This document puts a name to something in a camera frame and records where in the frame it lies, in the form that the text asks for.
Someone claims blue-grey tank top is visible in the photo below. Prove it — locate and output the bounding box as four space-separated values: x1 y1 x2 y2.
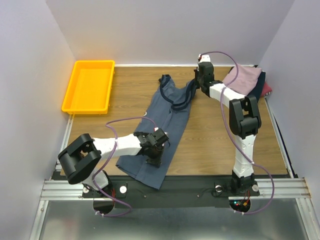
116 74 196 190

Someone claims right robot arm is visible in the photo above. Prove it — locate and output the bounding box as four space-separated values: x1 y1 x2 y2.
195 61 262 195

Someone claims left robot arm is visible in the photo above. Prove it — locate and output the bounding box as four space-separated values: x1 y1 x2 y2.
58 128 169 197

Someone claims pink folded tank top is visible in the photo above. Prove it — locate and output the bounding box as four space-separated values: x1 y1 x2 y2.
222 65 262 96

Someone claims dark navy folded tank top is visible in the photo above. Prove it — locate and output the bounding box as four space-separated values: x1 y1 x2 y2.
248 71 266 102

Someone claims maroon folded tank top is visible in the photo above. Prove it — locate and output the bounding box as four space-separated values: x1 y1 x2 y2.
260 82 272 98

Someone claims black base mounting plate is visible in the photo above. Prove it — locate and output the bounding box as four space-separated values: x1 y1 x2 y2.
82 174 261 210

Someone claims yellow plastic tray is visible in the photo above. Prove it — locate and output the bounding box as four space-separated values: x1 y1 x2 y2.
61 60 115 115

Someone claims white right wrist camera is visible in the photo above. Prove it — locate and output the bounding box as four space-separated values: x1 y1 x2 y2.
198 54 211 63

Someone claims aluminium frame rail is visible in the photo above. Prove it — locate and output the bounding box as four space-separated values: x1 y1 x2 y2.
40 180 83 201

